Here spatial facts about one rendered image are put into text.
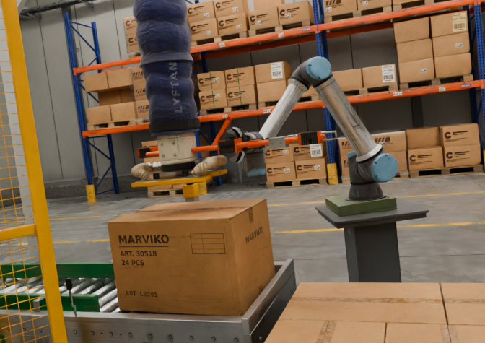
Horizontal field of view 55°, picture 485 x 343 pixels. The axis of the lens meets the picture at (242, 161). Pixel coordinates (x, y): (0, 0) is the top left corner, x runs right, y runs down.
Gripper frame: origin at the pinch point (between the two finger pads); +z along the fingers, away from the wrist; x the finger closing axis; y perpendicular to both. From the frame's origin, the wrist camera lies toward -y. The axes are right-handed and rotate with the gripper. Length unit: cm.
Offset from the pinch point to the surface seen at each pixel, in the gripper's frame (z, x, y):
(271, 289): 7, -61, -11
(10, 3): 44, 64, 67
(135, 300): 19, -62, 47
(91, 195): -680, -105, 598
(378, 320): 21, -67, -54
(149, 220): 19.7, -26.6, 34.6
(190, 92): 1.5, 24.7, 17.4
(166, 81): 9.8, 29.9, 23.9
